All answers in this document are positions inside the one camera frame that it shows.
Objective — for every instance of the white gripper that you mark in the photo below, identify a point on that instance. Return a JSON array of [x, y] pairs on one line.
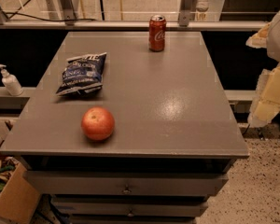
[[267, 103]]

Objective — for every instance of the blue chip bag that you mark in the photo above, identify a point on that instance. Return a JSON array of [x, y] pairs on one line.
[[82, 75]]

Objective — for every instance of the red coke can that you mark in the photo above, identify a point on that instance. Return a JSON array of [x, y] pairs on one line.
[[157, 27]]

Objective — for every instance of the grey drawer cabinet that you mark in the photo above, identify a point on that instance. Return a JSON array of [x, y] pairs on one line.
[[175, 136]]

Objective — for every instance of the red apple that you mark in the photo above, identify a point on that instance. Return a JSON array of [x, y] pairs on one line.
[[97, 123]]

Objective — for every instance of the top drawer knob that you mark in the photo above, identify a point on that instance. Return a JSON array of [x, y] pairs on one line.
[[126, 190]]

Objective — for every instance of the white pump bottle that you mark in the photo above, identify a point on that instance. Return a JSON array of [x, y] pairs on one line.
[[11, 83]]

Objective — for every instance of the cardboard box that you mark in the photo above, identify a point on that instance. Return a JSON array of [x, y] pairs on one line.
[[18, 199]]

